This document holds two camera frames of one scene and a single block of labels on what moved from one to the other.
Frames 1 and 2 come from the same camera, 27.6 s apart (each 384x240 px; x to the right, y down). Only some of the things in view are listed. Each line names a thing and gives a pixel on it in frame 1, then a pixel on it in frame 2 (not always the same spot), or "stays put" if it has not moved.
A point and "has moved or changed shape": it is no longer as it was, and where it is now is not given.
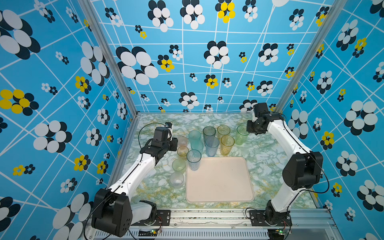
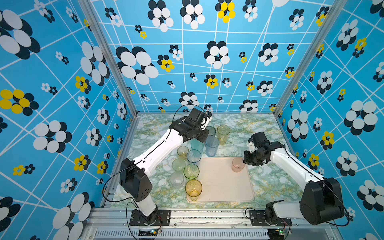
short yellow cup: x=182 y=152 stays put
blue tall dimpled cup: x=211 y=146 stays put
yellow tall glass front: x=227 y=142 -> x=193 y=188
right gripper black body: x=253 y=127 -> x=252 y=158
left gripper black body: x=172 y=145 -> x=200 y=134
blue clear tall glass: x=193 y=157 stays put
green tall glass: x=241 y=135 -> x=191 y=171
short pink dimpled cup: x=182 y=140 has moved or changed shape
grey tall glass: x=209 y=131 stays put
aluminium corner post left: x=89 y=9 stays put
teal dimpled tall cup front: x=198 y=145 stays put
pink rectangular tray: x=225 y=179 stays put
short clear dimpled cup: x=176 y=179 stays put
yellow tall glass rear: x=223 y=130 stays put
